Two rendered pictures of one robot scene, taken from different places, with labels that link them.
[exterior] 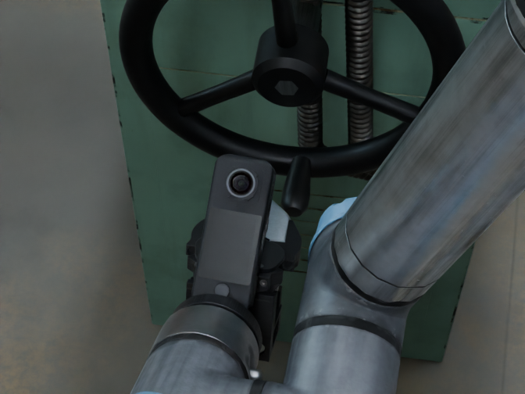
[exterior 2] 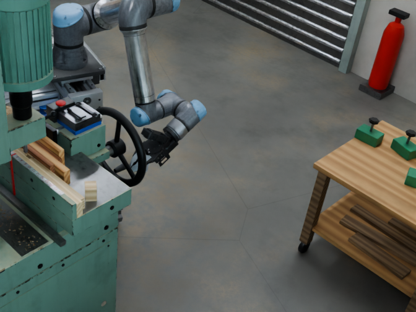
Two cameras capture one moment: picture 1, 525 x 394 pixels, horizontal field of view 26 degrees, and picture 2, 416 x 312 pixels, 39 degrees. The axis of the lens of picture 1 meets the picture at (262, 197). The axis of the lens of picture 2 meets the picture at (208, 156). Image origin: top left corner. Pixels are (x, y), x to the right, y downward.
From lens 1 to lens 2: 221 cm
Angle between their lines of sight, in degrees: 86
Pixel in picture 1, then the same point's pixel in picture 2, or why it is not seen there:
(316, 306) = (160, 106)
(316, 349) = (165, 102)
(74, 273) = not seen: outside the picture
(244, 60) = not seen: hidden behind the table
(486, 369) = not seen: hidden behind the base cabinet
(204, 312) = (173, 125)
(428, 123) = (147, 60)
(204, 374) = (184, 109)
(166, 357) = (186, 116)
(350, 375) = (164, 97)
